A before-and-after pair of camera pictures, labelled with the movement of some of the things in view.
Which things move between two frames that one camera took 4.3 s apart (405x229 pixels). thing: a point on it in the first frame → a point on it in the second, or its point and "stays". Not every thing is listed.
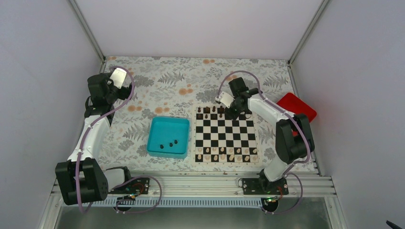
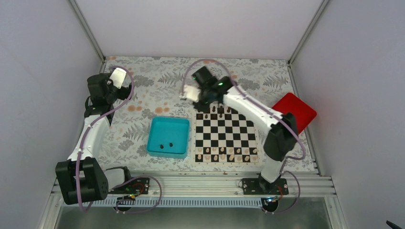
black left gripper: x=123 y=95 stays
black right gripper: x=232 y=115 → x=203 y=108
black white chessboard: x=218 y=140 stays
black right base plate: x=263 y=186 stays
